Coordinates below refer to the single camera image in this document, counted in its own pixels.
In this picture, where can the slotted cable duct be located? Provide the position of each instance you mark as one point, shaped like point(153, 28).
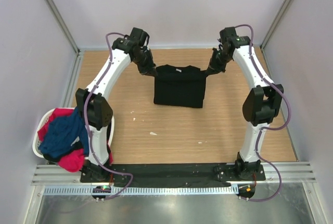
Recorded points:
point(94, 190)

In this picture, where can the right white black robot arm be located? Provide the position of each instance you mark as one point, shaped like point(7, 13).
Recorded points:
point(259, 109)

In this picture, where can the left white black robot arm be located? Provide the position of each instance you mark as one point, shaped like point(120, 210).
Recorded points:
point(92, 102)

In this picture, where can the white laundry basket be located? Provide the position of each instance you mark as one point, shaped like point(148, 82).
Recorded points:
point(43, 126)

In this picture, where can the aluminium frame post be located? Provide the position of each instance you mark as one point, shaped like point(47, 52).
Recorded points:
point(275, 23)
point(60, 21)

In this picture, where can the left aluminium frame post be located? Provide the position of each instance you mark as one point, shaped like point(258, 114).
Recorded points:
point(60, 21)

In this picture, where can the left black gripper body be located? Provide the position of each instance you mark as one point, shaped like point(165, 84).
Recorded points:
point(144, 62)

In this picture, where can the pink t shirt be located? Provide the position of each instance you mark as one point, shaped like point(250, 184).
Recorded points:
point(73, 160)

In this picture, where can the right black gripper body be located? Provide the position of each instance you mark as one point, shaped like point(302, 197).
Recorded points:
point(218, 61)

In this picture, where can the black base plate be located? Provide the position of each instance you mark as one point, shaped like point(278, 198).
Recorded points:
point(204, 175)

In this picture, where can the right aluminium frame post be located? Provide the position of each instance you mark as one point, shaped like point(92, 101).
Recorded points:
point(275, 23)

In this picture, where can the black t shirt blue logo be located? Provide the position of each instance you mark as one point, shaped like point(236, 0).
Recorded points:
point(179, 86)

